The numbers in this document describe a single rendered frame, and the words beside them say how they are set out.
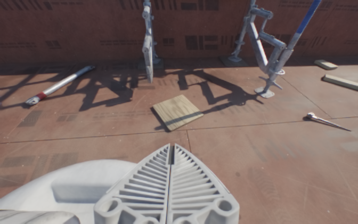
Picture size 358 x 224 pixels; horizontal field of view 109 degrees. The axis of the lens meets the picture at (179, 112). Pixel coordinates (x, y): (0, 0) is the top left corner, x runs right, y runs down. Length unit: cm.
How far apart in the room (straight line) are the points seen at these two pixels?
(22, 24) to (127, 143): 181
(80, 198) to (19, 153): 79
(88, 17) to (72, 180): 171
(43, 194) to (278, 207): 92
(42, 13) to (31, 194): 187
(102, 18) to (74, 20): 29
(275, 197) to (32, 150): 142
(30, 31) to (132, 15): 114
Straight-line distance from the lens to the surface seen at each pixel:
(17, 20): 233
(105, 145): 98
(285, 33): 245
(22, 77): 221
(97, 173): 48
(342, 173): 126
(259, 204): 87
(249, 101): 135
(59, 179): 53
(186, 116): 101
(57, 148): 114
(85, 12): 195
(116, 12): 185
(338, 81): 230
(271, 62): 147
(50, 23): 216
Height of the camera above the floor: 75
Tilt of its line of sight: 45 degrees down
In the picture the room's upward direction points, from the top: 2 degrees clockwise
